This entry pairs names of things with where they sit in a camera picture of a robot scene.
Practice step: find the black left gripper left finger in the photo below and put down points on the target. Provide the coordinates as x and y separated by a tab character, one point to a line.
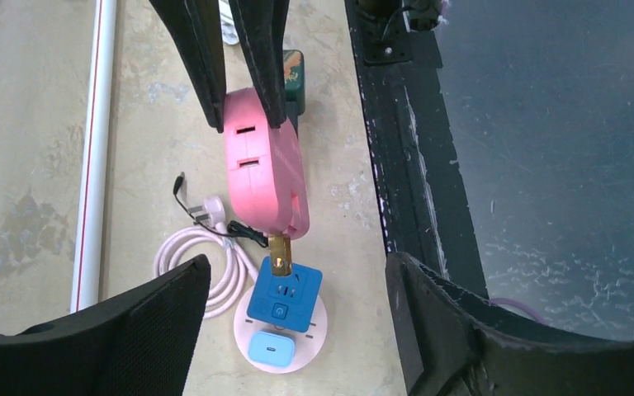
140	342

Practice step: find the black power adapter with cord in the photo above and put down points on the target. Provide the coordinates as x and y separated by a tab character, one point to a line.
211	213

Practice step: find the dark green cube plug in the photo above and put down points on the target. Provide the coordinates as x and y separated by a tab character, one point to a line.
294	79

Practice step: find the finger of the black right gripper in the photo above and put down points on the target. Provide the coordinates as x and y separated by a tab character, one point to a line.
260	25
194	26

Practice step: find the white PVC pipe frame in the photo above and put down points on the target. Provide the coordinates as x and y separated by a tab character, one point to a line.
88	246

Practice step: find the blue cube socket adapter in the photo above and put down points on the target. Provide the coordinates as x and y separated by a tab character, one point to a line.
285	301

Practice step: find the pink small charger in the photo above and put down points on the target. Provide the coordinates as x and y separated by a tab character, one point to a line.
265	176

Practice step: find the light blue USB charger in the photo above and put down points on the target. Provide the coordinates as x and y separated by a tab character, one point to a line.
273	349

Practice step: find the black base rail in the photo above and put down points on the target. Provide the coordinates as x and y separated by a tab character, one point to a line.
419	188

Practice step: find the pink round socket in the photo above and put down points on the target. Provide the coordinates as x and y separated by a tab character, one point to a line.
308	344

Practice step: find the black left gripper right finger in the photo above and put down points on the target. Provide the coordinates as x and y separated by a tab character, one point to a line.
453	342

